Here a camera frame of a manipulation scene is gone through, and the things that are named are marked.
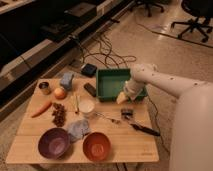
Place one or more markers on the small black box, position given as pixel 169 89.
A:
pixel 90 89

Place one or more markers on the white cup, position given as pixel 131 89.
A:
pixel 86 107

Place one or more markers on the red bowl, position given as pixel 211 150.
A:
pixel 96 147

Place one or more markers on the orange carrot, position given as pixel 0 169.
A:
pixel 42 109

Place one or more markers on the black office chair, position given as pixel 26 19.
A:
pixel 202 12

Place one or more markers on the crumpled blue cloth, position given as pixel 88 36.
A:
pixel 78 129

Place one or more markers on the wooden stick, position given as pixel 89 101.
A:
pixel 75 103

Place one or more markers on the small metal can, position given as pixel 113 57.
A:
pixel 45 88

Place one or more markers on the metal fork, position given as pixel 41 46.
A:
pixel 106 117

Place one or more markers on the black power adapter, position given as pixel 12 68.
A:
pixel 89 70

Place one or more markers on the purple bowl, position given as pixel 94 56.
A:
pixel 54 143

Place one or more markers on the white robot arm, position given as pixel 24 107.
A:
pixel 192 133

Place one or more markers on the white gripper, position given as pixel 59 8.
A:
pixel 130 91

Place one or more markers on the blue sponge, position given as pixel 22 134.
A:
pixel 66 81

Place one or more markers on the brown grape bunch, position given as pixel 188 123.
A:
pixel 59 114

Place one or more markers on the green plastic tray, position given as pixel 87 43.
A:
pixel 110 83

